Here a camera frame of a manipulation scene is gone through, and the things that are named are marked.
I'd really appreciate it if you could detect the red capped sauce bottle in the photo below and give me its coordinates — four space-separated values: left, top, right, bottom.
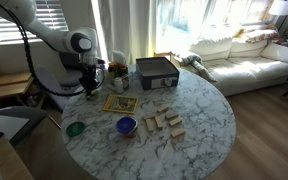
121 65 129 89

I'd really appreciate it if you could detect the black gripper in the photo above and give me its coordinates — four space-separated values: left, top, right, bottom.
79 65 98 95

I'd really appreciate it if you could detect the white sofa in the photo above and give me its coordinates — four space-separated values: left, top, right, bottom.
171 27 288 96

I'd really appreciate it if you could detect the wire condiment basket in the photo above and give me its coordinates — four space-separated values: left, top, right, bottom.
108 61 129 93

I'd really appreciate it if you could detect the blue lidded plastic container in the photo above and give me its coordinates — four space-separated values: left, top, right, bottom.
116 116 138 138

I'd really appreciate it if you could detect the white curtain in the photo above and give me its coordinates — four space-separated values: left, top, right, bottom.
91 0 157 64

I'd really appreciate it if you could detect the wooden shelf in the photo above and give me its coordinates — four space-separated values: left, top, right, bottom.
0 72 33 99

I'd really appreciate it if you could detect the wooden block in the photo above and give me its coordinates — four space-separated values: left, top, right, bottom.
157 105 169 112
155 116 163 129
165 112 179 120
169 117 182 126
171 128 185 138
145 119 154 132

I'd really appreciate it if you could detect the dark cardboard box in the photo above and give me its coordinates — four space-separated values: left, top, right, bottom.
136 57 179 90

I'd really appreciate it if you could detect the yellow picture book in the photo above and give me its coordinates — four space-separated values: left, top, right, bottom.
103 94 138 114

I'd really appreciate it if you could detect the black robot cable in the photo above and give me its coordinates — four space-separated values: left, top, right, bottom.
0 0 105 98

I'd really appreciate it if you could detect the white floor lamp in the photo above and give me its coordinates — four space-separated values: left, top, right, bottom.
269 0 288 38

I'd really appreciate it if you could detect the grey throw blanket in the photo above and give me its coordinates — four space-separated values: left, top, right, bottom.
180 54 216 82

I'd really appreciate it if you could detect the green round lid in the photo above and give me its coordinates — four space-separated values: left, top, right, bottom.
66 121 85 137

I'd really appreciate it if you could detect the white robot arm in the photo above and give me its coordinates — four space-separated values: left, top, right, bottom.
0 0 101 96

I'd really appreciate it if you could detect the grey office chair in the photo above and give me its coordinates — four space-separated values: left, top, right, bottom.
0 106 48 146

